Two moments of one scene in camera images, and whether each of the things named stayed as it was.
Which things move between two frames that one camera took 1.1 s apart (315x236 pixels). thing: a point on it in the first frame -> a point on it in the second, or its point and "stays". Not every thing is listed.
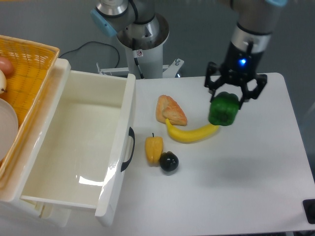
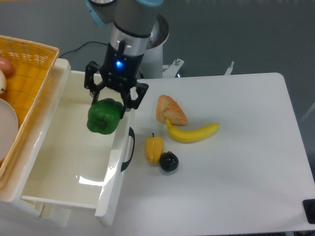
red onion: (6, 66) stays
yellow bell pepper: (153, 146) stays
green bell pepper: (224, 108) -> (104, 116)
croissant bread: (167, 107) stays
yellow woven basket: (33, 65) stays
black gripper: (240, 66) -> (120, 69)
